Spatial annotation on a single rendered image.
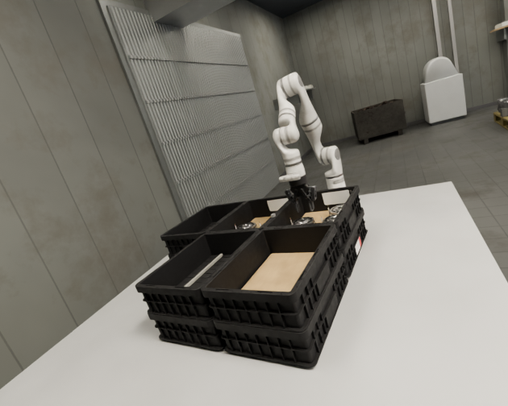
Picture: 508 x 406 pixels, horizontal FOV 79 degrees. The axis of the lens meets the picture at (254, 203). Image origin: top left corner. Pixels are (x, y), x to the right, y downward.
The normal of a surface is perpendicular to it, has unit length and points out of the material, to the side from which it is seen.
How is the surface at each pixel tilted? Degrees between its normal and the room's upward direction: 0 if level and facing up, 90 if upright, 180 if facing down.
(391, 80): 90
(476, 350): 0
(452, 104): 90
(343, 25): 90
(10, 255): 90
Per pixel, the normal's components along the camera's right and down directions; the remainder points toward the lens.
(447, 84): -0.32, 0.35
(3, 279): 0.88, -0.15
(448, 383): -0.29, -0.92
